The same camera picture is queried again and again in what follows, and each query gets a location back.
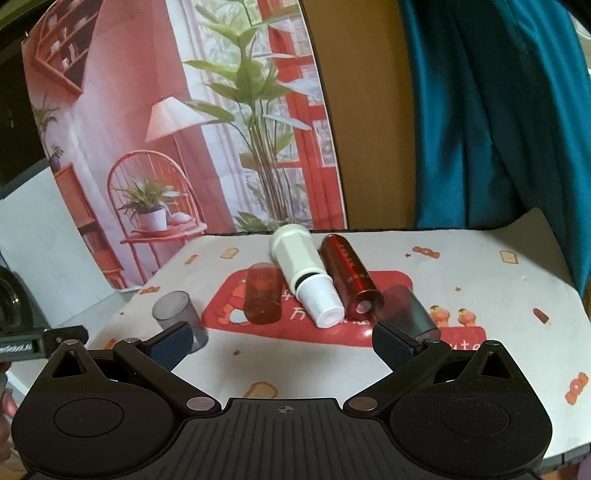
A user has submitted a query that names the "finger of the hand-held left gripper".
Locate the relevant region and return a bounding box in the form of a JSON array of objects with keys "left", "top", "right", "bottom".
[{"left": 0, "top": 325, "right": 89, "bottom": 366}]

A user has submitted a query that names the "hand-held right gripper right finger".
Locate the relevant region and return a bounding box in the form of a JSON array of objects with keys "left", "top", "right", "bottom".
[{"left": 342, "top": 322, "right": 518, "bottom": 414}]

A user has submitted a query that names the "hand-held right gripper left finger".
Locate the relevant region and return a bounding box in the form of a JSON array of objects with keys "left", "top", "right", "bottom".
[{"left": 45, "top": 322, "right": 221, "bottom": 414}]

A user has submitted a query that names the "grey transparent cup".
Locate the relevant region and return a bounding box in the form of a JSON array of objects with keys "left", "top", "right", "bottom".
[
  {"left": 375, "top": 285, "right": 440, "bottom": 343},
  {"left": 152, "top": 291, "right": 209, "bottom": 354}
]

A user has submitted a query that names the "brown transparent cup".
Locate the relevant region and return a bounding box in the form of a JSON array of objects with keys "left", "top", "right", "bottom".
[{"left": 243, "top": 262, "right": 284, "bottom": 325}]

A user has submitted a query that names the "dark round object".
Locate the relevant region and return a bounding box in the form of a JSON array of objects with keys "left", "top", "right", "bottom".
[{"left": 0, "top": 265, "right": 37, "bottom": 334}]

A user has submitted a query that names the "red metallic bottle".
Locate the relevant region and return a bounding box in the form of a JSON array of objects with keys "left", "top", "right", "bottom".
[{"left": 320, "top": 233, "right": 385, "bottom": 323}]

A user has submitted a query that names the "printed table mat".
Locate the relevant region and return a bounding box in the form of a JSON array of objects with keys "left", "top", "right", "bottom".
[{"left": 87, "top": 208, "right": 591, "bottom": 469}]

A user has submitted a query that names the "white plastic bottle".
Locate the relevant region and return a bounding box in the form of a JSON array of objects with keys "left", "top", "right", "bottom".
[{"left": 269, "top": 224, "right": 344, "bottom": 329}]

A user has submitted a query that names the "dark screen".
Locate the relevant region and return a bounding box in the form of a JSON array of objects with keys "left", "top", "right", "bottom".
[{"left": 0, "top": 39, "right": 51, "bottom": 200}]

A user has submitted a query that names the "brown wooden panel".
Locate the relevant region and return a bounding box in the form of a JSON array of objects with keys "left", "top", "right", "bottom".
[{"left": 300, "top": 0, "right": 420, "bottom": 232}]

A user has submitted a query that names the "teal curtain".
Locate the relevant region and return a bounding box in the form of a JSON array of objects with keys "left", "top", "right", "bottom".
[{"left": 398, "top": 0, "right": 591, "bottom": 320}]

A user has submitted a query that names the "wall poster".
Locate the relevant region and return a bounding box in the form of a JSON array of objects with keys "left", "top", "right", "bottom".
[{"left": 21, "top": 0, "right": 348, "bottom": 290}]

